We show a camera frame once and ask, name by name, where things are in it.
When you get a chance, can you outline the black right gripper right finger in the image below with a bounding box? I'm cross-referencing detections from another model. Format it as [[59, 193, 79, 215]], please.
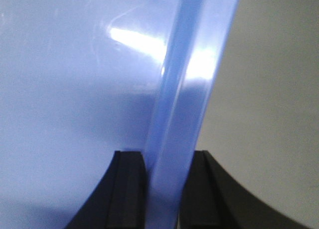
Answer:
[[179, 151, 304, 229]]

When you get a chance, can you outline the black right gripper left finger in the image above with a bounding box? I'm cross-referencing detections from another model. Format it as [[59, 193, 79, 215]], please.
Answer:
[[66, 151, 147, 229]]

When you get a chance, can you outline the blue plastic tray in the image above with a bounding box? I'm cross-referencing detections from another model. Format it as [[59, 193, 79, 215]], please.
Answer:
[[0, 0, 239, 229]]

